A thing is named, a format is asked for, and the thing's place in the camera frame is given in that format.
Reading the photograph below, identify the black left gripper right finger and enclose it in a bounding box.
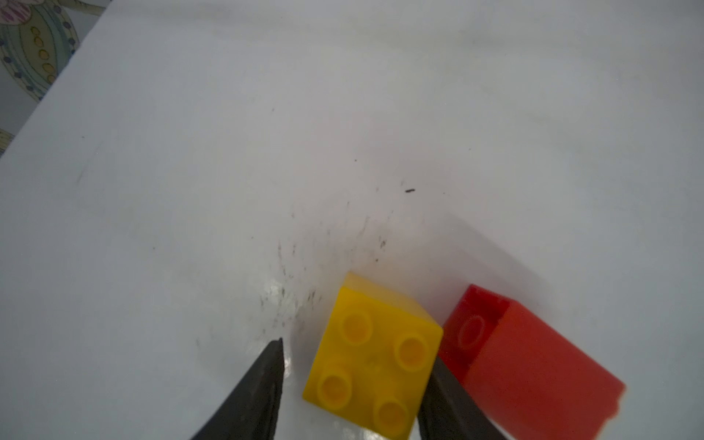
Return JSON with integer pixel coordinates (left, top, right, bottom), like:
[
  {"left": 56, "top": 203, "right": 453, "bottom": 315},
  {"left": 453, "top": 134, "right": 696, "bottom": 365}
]
[{"left": 417, "top": 357, "right": 507, "bottom": 440}]

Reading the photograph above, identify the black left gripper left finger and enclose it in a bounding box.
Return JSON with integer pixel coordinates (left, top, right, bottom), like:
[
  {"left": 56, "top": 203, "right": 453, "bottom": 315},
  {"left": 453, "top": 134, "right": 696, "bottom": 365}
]
[{"left": 194, "top": 338, "right": 285, "bottom": 440}]

